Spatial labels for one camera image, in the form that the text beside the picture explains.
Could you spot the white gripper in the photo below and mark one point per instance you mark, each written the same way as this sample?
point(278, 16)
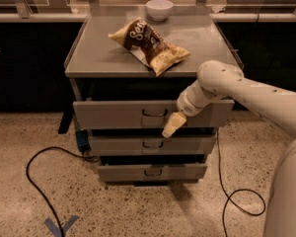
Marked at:
point(188, 108)

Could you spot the grey top drawer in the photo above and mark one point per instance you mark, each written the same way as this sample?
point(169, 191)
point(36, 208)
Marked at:
point(144, 114)

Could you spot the grey drawer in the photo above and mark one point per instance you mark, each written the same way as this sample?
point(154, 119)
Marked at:
point(127, 146)
point(151, 173)
point(144, 114)

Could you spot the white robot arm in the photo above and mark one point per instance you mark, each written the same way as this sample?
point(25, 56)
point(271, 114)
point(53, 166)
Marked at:
point(216, 80)

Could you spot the grey middle drawer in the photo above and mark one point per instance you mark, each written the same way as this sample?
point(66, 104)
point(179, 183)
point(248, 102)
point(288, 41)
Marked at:
point(127, 146)

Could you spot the grey bottom drawer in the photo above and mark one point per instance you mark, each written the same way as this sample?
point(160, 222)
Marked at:
point(151, 173)

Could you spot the grey drawer cabinet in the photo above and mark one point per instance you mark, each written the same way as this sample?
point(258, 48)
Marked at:
point(102, 70)

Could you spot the brown yellow chip bag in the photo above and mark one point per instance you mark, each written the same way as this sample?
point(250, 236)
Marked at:
point(146, 44)

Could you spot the blue power box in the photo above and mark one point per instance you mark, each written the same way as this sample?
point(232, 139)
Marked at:
point(82, 140)

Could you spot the white bowl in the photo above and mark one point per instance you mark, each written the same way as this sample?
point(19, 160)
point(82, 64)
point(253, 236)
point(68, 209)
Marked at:
point(159, 10)

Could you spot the blue tape floor mark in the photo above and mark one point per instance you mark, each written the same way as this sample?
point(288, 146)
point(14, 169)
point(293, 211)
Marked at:
point(61, 230)

